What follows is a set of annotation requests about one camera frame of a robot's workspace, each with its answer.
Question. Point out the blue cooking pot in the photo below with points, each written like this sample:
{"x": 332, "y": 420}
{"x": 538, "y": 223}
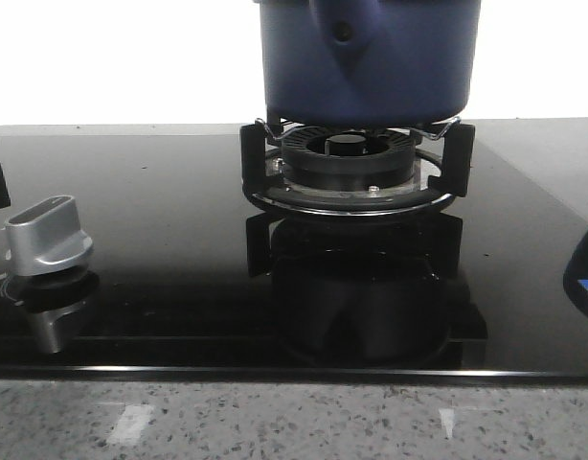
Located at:
{"x": 367, "y": 63}

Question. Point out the black pot support grate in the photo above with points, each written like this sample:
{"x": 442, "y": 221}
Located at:
{"x": 441, "y": 174}

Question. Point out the black gas burner head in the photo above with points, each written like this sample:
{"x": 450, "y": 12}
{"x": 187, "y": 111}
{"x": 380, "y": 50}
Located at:
{"x": 328, "y": 159}

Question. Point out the black glass cooktop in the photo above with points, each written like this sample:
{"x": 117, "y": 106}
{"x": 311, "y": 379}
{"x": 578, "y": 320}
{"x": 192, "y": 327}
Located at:
{"x": 188, "y": 281}

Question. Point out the silver stove knob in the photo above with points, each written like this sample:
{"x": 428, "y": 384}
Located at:
{"x": 47, "y": 238}

